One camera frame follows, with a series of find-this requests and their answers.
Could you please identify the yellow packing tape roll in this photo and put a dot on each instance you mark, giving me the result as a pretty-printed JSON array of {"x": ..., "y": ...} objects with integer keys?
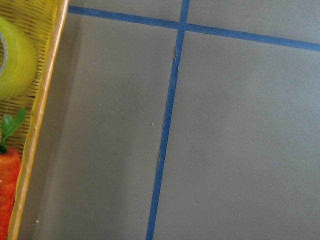
[{"x": 20, "y": 61}]

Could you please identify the orange toy carrot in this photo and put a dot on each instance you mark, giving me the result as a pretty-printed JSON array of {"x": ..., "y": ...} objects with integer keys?
[{"x": 10, "y": 164}]

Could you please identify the yellow woven plastic basket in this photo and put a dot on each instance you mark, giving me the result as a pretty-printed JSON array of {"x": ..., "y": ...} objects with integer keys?
[{"x": 43, "y": 21}]

